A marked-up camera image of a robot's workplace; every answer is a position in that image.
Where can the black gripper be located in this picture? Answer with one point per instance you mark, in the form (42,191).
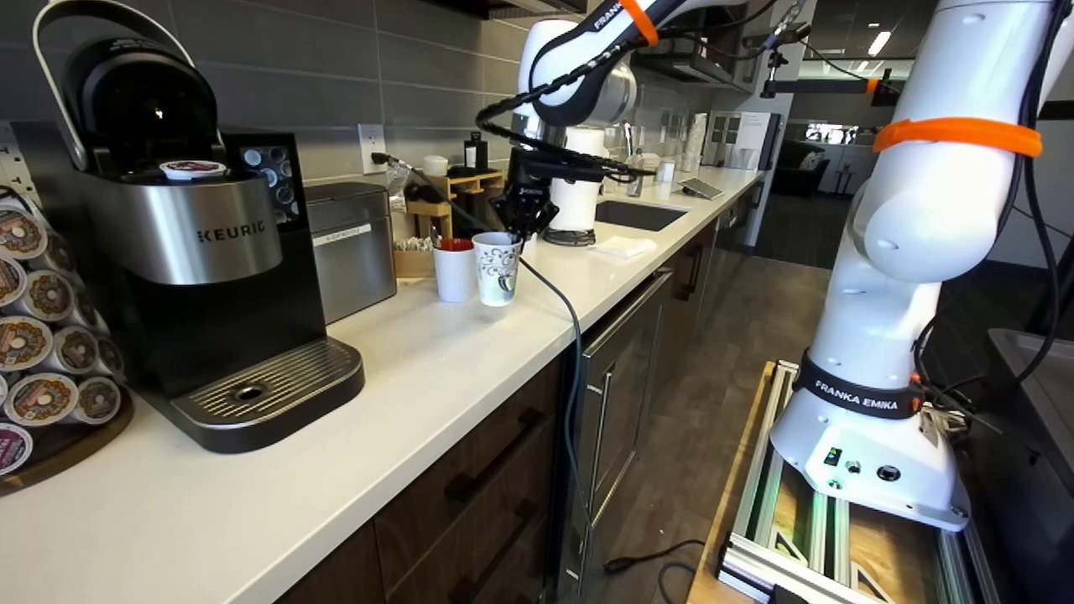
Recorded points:
(524,205)

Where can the patterned paper cup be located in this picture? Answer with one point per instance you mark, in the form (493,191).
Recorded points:
(500,268)

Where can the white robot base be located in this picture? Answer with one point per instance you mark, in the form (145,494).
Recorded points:
(924,215)

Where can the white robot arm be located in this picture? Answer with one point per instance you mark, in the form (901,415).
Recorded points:
(569,74)

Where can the white and red mug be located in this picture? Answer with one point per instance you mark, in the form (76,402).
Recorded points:
(454,270)

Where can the white paper towel roll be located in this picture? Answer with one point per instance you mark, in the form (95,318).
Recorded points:
(577,205)

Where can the wooden condiment organizer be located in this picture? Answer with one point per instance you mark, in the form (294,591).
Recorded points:
(454,205)

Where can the countertop sink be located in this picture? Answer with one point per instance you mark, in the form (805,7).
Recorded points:
(636,215)

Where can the stainless steel box appliance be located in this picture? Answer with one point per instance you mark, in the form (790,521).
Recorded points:
(352,235)

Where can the Keurig coffee machine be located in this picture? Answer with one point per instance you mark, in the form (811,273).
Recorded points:
(196,240)

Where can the dark wood cabinet drawers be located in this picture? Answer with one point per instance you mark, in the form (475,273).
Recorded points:
(583,383)

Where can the coffee pod carousel rack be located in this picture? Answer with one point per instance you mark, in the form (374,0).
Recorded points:
(61,376)

